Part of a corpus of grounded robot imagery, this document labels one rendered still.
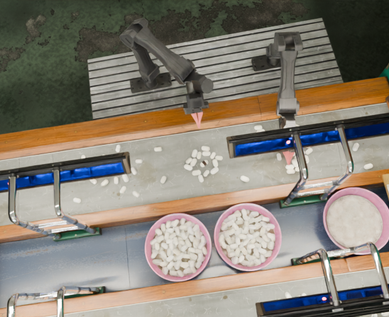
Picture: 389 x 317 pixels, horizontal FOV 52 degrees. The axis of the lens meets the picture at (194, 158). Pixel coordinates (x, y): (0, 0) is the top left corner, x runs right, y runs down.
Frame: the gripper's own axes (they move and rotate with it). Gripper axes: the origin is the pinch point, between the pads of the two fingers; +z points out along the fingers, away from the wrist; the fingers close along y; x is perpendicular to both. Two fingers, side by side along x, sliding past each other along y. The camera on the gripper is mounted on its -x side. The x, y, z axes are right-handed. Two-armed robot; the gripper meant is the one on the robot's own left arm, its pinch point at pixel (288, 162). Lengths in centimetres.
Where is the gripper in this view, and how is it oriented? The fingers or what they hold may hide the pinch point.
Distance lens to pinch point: 173.8
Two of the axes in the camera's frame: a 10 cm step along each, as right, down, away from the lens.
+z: 1.4, 9.2, 3.6
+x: -0.5, -3.6, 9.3
